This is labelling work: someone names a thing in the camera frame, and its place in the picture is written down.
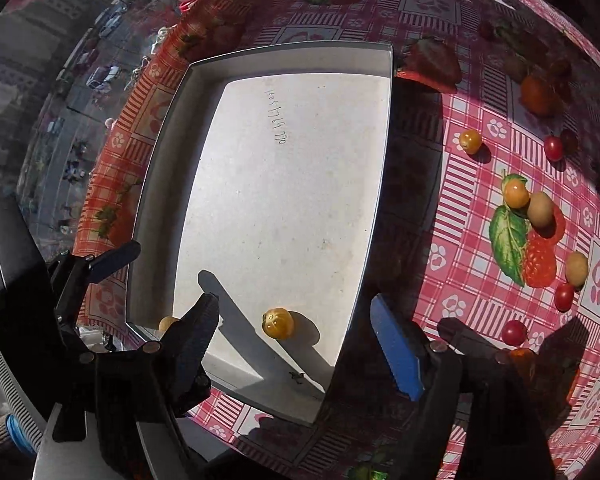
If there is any yellow cherry tomato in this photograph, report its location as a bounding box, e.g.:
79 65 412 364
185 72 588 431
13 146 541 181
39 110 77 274
458 129 482 155
262 307 294 340

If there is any orange mandarin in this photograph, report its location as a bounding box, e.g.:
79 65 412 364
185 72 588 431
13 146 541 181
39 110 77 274
519 75 558 117

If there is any small yellow fruit tray edge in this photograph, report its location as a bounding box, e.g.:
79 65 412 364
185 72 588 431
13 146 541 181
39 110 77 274
158 315 178 333

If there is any red cherry tomato bottom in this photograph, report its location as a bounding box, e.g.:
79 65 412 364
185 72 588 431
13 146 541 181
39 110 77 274
501 318 528 347

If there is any red cherry tomato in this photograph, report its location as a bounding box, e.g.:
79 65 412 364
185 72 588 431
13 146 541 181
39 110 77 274
554 282 574 312
501 318 528 347
543 136 565 164

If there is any red cherry tomato lower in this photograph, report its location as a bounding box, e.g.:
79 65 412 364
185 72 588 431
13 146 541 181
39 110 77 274
554 282 574 312

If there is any white rectangular tray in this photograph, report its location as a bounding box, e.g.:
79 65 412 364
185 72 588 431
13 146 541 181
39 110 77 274
125 41 393 425

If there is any red checkered fruit tablecloth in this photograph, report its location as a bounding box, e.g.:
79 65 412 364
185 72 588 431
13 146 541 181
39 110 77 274
74 0 600 479

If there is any tan longan fruit lower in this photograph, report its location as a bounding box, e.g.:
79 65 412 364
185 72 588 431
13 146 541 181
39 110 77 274
565 252 588 288

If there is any tan longan fruit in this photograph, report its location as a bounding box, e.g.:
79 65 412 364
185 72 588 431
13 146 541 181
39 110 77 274
565 252 588 288
527 192 554 229

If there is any orange cherry tomato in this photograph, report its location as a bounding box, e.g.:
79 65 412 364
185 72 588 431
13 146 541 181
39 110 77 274
503 178 530 209

